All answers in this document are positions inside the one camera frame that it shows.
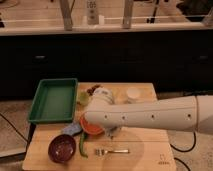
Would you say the black power cable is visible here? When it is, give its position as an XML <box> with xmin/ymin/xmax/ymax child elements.
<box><xmin>170</xmin><ymin>131</ymin><xmax>198</xmax><ymax>153</ymax></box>

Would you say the green chili pepper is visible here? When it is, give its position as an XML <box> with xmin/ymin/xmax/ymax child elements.
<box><xmin>79</xmin><ymin>132</ymin><xmax>88</xmax><ymax>158</ymax></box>

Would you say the small metal cup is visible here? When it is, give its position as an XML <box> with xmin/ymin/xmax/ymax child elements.
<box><xmin>105</xmin><ymin>129</ymin><xmax>116</xmax><ymax>138</ymax></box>

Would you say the dark red grapes bunch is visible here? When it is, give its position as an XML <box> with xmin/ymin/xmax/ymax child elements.
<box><xmin>87</xmin><ymin>84</ymin><xmax>101</xmax><ymax>95</ymax></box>

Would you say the white cup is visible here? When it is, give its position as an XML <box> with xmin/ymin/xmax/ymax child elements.
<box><xmin>126</xmin><ymin>87</ymin><xmax>140</xmax><ymax>103</ymax></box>

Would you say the green plastic tray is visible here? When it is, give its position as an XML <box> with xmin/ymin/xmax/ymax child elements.
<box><xmin>28</xmin><ymin>78</ymin><xmax>78</xmax><ymax>124</ymax></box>

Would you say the white remote on counter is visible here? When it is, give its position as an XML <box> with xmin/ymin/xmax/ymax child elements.
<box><xmin>86</xmin><ymin>0</ymin><xmax>99</xmax><ymax>25</ymax></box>

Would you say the light green small cup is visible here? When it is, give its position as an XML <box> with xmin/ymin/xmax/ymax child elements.
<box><xmin>78</xmin><ymin>92</ymin><xmax>89</xmax><ymax>106</ymax></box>

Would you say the light blue cloth piece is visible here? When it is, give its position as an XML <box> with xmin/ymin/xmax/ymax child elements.
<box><xmin>62</xmin><ymin>122</ymin><xmax>82</xmax><ymax>136</ymax></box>

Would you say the orange bowl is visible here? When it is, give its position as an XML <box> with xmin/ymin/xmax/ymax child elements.
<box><xmin>79</xmin><ymin>116</ymin><xmax>103</xmax><ymax>135</ymax></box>

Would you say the purple bowl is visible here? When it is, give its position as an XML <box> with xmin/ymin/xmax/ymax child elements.
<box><xmin>48</xmin><ymin>134</ymin><xmax>76</xmax><ymax>163</ymax></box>

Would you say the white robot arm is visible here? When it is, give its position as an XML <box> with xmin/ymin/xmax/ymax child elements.
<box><xmin>84</xmin><ymin>88</ymin><xmax>213</xmax><ymax>135</ymax></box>

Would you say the silver fork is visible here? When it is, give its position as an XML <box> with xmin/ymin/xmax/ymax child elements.
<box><xmin>94</xmin><ymin>149</ymin><xmax>130</xmax><ymax>156</ymax></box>

